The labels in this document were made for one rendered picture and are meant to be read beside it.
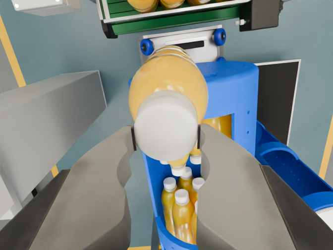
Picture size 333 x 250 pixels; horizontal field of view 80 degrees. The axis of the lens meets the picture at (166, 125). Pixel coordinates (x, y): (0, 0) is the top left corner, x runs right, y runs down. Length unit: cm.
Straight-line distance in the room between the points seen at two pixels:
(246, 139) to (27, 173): 73
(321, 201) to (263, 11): 68
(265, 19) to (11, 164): 85
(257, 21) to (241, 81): 26
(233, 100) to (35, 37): 161
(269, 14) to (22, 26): 161
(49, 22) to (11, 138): 110
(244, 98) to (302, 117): 164
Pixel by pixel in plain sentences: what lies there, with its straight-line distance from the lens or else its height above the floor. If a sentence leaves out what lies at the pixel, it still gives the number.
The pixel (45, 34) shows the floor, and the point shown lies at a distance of 178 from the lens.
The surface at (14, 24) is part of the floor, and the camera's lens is 189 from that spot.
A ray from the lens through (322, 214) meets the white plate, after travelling 94.
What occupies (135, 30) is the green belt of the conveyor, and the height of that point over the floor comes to 89.
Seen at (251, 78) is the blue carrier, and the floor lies 120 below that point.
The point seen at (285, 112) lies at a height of 15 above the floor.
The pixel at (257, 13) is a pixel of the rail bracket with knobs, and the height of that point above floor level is 100.
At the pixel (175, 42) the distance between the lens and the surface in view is 51.
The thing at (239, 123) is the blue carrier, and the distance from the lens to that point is 40.
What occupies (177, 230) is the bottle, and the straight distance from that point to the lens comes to 67.
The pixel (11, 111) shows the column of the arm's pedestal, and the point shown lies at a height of 93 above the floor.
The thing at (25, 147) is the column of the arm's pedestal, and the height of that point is 94.
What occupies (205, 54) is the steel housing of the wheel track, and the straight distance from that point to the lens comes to 64.
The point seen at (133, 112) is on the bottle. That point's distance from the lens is 15.
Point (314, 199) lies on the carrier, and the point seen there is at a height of 99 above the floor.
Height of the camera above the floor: 156
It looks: 67 degrees down
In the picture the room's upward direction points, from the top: 180 degrees clockwise
